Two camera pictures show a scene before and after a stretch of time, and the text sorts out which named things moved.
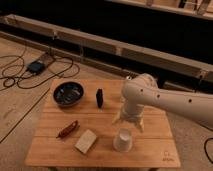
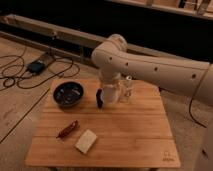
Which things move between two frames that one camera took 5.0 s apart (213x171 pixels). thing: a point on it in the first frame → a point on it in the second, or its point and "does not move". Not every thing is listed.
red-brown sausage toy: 66,130 does not move
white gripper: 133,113 → 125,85
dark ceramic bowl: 68,93 does not move
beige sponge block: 85,141 does not move
